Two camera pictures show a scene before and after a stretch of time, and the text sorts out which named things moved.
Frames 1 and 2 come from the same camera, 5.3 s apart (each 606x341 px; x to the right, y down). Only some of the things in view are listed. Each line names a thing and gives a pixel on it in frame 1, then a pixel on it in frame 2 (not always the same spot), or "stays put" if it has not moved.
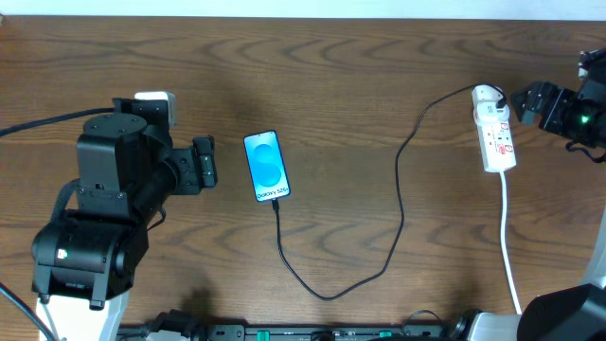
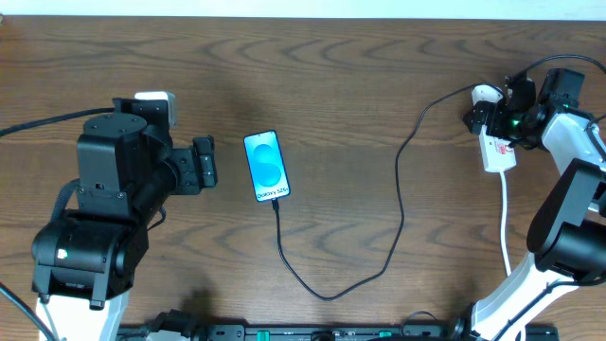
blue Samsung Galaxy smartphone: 266,166 stays put
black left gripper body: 190,167 stays put
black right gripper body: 549,106 -> 494,112
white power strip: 497,146 stays put
